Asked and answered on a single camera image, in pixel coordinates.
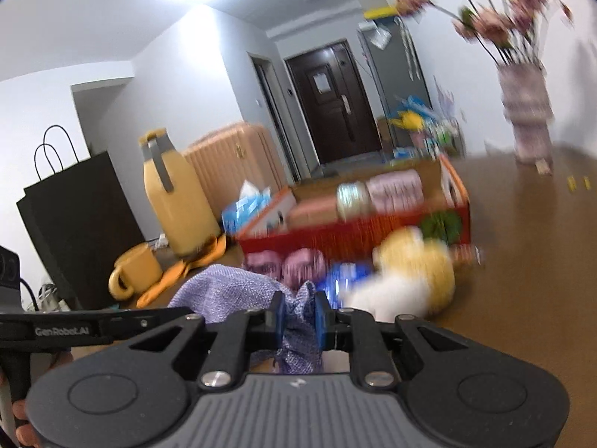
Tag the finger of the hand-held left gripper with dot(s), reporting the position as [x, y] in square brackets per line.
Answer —
[149, 323]

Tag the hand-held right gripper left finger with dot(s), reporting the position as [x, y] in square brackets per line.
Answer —
[278, 317]

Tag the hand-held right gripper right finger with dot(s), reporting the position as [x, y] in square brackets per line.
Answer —
[321, 319]

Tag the blue fluffy scrunchie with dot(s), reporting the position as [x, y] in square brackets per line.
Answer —
[347, 282]

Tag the purple cloth pouch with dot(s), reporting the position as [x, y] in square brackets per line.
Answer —
[224, 289]

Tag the red cardboard box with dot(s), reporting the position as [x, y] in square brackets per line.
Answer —
[326, 242]

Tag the white and yellow plush toy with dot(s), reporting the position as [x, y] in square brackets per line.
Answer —
[415, 275]

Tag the pink and cream sponge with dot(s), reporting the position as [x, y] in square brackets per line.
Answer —
[312, 212]

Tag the clear iridescent ball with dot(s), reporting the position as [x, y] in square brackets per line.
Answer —
[353, 200]

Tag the small clear snack packet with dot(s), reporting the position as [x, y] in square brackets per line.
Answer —
[466, 255]

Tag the person's left hand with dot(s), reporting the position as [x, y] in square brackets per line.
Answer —
[25, 422]

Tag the yellow mug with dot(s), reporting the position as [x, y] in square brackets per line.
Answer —
[137, 273]

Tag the black paper bag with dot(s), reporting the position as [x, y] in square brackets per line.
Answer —
[79, 224]

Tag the blue tissue pack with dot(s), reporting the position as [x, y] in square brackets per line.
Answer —
[245, 210]

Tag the yellow thermos jug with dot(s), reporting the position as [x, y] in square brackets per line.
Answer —
[182, 210]

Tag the pink suitcase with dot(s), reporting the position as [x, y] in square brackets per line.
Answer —
[233, 163]

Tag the dark brown entrance door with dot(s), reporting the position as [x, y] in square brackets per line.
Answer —
[333, 107]

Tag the yellow watering can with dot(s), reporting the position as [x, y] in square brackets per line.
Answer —
[410, 121]

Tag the blue packages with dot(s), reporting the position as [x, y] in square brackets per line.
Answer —
[417, 105]

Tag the grey refrigerator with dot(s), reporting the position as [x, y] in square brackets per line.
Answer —
[396, 65]

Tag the fallen rose petal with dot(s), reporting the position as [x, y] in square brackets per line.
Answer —
[543, 167]

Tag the scattered yellow crumbs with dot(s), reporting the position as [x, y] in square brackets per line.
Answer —
[571, 183]

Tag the pink textured vase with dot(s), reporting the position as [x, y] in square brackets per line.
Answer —
[527, 112]

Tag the yellow box on refrigerator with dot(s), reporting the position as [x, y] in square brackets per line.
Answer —
[380, 11]

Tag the dried pink roses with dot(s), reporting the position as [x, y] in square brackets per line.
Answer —
[494, 28]

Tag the dark side door frame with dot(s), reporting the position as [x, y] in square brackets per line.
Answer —
[273, 116]

